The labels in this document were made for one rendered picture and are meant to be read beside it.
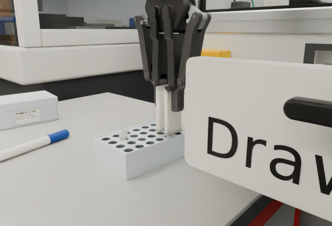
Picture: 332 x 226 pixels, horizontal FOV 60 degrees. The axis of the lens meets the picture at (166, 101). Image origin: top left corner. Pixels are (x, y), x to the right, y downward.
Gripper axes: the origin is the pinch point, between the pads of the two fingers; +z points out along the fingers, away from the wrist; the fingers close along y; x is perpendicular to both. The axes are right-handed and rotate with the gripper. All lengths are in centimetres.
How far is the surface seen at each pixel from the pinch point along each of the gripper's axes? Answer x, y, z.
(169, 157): -1.2, 1.3, 7.0
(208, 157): -8.3, 14.1, 0.4
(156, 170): -4.3, 2.0, 7.8
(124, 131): -5.8, -3.3, 2.9
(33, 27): 1, -55, -12
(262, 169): -7.9, 19.4, -0.3
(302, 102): -11.3, 23.2, -7.2
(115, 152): -8.9, -1.0, 4.5
